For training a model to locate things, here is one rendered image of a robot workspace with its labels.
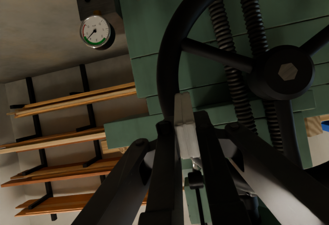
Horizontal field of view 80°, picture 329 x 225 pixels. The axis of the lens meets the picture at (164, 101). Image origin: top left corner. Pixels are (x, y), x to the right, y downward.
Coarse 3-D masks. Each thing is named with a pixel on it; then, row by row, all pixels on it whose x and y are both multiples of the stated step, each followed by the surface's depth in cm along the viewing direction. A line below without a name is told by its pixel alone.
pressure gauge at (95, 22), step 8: (96, 16) 38; (88, 24) 38; (96, 24) 38; (104, 24) 38; (80, 32) 38; (88, 32) 38; (96, 32) 38; (104, 32) 38; (112, 32) 39; (88, 40) 38; (96, 40) 38; (104, 40) 38; (112, 40) 39; (96, 48) 39; (104, 48) 40
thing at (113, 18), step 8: (80, 0) 41; (88, 0) 41; (96, 0) 41; (104, 0) 40; (112, 0) 40; (80, 8) 41; (88, 8) 41; (96, 8) 41; (104, 8) 40; (112, 8) 40; (120, 8) 44; (80, 16) 41; (88, 16) 41; (104, 16) 41; (112, 16) 42; (120, 16) 43; (112, 24) 45; (120, 24) 46; (120, 32) 51
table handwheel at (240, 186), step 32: (192, 0) 23; (320, 32) 22; (160, 64) 24; (224, 64) 24; (256, 64) 22; (288, 64) 21; (160, 96) 24; (288, 96) 21; (288, 128) 23; (192, 160) 24
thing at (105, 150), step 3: (102, 141) 61; (105, 141) 61; (102, 144) 61; (105, 144) 61; (102, 147) 61; (105, 147) 61; (102, 150) 61; (105, 150) 61; (108, 150) 61; (111, 150) 61; (114, 150) 61; (117, 150) 61
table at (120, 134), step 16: (256, 96) 41; (304, 96) 30; (320, 96) 39; (208, 112) 32; (224, 112) 32; (256, 112) 31; (304, 112) 39; (320, 112) 39; (112, 128) 44; (128, 128) 44; (144, 128) 43; (112, 144) 44; (128, 144) 44
